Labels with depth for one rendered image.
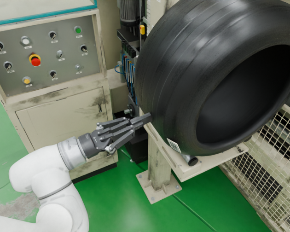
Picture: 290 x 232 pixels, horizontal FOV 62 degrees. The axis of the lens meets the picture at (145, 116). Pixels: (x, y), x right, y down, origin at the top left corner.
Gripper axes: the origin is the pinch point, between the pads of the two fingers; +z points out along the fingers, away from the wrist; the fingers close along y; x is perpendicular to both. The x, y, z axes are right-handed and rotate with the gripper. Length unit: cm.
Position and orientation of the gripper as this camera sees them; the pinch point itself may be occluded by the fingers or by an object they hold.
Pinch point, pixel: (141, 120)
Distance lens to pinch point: 78.4
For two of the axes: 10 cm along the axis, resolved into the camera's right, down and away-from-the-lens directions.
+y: -4.5, -6.2, 6.4
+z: 8.9, -4.1, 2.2
